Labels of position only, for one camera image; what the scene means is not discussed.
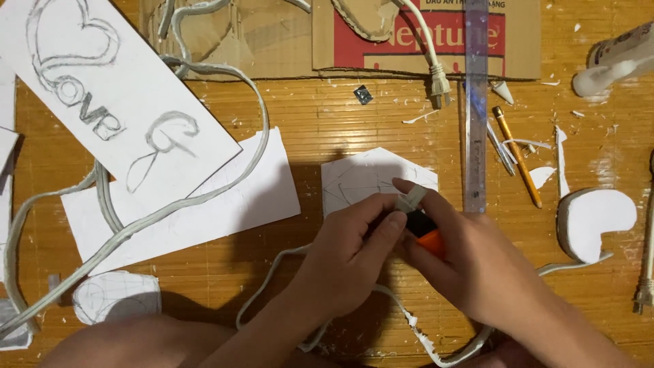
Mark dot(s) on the person's left hand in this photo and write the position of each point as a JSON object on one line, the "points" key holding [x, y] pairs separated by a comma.
{"points": [[342, 255]]}

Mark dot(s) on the person's right hand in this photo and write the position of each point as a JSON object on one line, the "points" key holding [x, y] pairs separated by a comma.
{"points": [[480, 266]]}

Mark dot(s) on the orange black utility knife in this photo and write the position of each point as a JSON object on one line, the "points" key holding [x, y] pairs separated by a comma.
{"points": [[426, 232]]}

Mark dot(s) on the white foam piece with lines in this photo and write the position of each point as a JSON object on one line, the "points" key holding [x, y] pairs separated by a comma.
{"points": [[357, 176]]}

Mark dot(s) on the thin white foam strip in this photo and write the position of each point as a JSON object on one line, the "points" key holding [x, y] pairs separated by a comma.
{"points": [[424, 337]]}

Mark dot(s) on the small white foam scrap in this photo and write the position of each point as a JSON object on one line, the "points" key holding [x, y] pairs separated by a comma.
{"points": [[540, 176]]}

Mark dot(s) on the white paper sheet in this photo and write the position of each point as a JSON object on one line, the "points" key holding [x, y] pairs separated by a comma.
{"points": [[240, 204]]}

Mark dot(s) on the yellow pencil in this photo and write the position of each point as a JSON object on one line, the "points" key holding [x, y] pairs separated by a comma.
{"points": [[518, 156]]}

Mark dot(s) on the silver pen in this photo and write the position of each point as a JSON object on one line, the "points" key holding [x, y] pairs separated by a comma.
{"points": [[500, 151]]}

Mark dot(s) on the white curved foam cutout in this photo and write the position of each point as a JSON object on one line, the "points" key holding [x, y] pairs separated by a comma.
{"points": [[595, 220]]}

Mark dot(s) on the narrow white foam scrap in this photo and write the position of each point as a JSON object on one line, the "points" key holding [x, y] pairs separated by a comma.
{"points": [[562, 158]]}

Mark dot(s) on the clear plastic ruler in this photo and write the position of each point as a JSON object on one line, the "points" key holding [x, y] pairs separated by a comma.
{"points": [[476, 128]]}

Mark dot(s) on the small metal blade piece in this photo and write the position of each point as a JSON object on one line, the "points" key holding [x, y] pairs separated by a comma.
{"points": [[363, 95]]}

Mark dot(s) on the white cone cap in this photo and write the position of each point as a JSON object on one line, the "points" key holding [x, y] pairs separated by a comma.
{"points": [[503, 92]]}

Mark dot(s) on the long grey-white foam strip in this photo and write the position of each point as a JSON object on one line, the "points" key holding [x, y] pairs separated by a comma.
{"points": [[153, 217]]}

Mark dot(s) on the plain brown cardboard sheet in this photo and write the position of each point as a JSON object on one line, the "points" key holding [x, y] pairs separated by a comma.
{"points": [[265, 41]]}

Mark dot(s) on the brown cardboard with red print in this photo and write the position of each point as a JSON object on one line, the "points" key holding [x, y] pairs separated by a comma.
{"points": [[521, 41]]}

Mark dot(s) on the rounded foam piece with lines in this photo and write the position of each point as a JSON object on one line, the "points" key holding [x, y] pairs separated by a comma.
{"points": [[115, 296]]}

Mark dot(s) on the brown cardboard cutout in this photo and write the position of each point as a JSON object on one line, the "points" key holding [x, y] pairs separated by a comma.
{"points": [[370, 20]]}

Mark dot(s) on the white glue bottle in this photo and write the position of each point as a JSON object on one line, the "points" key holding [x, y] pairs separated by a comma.
{"points": [[613, 56]]}

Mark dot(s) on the white foam board with drawing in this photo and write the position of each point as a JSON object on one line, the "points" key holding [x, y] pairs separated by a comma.
{"points": [[112, 92]]}

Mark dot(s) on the white foam boards stack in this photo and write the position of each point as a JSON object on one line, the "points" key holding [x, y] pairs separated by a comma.
{"points": [[5, 153]]}

